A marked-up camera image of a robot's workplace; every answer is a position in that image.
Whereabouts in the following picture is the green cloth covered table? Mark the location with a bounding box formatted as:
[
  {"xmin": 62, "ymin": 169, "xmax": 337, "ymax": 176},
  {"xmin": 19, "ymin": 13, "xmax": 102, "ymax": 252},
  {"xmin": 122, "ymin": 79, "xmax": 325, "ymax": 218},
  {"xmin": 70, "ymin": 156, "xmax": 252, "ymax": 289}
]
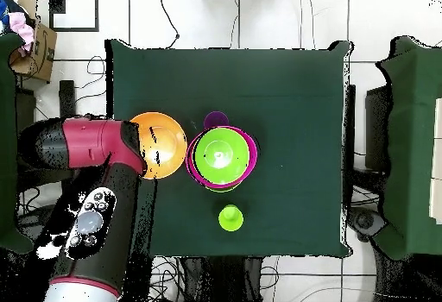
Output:
[
  {"xmin": 375, "ymin": 35, "xmax": 442, "ymax": 260},
  {"xmin": 0, "ymin": 31, "xmax": 35, "ymax": 255}
]

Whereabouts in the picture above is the large pink bowl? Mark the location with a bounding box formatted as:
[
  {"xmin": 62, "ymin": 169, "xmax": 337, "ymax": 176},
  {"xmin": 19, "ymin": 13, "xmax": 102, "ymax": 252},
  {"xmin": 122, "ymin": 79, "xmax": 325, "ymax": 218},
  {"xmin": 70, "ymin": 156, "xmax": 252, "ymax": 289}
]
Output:
[{"xmin": 185, "ymin": 125, "xmax": 259, "ymax": 190}]

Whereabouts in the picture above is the black metal stand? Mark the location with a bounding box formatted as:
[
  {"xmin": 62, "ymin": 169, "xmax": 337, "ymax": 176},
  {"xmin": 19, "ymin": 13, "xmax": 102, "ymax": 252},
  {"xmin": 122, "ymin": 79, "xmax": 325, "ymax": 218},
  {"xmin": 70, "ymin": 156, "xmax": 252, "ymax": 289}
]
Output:
[{"xmin": 15, "ymin": 79, "xmax": 79, "ymax": 120}]

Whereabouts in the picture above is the black cabinet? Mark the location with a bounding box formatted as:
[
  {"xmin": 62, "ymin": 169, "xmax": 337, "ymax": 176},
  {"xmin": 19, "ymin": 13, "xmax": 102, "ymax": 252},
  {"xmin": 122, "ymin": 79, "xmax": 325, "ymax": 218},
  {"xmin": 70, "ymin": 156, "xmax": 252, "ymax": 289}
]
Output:
[{"xmin": 364, "ymin": 85, "xmax": 393, "ymax": 175}]

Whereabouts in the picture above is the green bowl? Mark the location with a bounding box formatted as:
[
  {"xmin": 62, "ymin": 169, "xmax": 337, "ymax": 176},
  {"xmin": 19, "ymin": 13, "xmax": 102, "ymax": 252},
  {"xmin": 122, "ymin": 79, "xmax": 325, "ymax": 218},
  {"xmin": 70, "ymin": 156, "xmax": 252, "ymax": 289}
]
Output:
[
  {"xmin": 193, "ymin": 127, "xmax": 251, "ymax": 185},
  {"xmin": 205, "ymin": 183, "xmax": 243, "ymax": 193}
]

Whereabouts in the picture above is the green cup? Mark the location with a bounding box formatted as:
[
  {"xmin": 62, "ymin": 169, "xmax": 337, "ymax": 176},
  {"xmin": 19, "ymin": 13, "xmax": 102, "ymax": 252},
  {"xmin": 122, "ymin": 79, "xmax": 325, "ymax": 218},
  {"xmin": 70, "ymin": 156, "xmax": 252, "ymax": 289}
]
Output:
[{"xmin": 218, "ymin": 204, "xmax": 244, "ymax": 233}]

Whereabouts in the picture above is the dark green tablecloth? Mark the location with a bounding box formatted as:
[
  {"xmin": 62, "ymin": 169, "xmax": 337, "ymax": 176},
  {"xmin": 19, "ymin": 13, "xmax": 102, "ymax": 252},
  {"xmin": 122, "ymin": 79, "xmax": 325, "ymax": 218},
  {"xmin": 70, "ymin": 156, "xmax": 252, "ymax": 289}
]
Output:
[{"xmin": 104, "ymin": 38, "xmax": 353, "ymax": 259}]

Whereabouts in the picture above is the cardboard box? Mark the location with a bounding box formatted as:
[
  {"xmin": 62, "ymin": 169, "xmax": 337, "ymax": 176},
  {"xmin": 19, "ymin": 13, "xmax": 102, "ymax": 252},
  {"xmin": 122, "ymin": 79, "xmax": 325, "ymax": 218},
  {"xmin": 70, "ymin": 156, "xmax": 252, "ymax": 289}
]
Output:
[{"xmin": 8, "ymin": 22, "xmax": 58, "ymax": 83}]

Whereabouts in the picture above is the grey pedestal leg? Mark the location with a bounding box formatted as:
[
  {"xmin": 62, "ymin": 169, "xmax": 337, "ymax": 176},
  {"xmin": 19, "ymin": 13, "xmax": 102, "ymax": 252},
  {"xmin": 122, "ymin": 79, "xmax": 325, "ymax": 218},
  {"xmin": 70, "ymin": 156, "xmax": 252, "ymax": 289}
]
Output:
[{"xmin": 348, "ymin": 206, "xmax": 388, "ymax": 242}]

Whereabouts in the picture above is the large orange bowl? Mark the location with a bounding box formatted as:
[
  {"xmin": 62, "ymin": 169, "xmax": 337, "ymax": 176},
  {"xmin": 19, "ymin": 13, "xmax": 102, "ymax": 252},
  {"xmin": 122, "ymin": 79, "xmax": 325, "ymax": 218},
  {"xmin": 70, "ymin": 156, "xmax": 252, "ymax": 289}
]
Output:
[{"xmin": 129, "ymin": 110, "xmax": 188, "ymax": 180}]

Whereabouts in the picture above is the purple cup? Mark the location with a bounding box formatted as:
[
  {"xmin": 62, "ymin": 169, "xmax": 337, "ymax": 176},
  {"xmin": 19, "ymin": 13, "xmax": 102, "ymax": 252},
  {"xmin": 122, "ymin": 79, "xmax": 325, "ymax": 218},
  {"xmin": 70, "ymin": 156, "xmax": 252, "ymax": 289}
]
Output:
[{"xmin": 202, "ymin": 110, "xmax": 230, "ymax": 130}]

